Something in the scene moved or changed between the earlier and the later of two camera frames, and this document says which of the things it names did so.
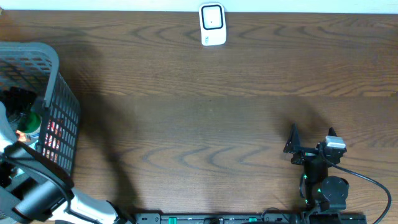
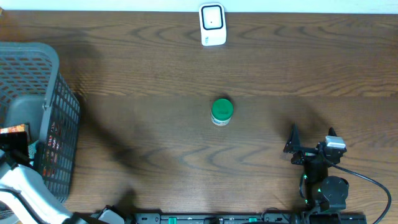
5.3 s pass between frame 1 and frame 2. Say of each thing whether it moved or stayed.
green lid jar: moved
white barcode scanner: stayed
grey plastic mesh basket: stayed
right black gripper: stayed
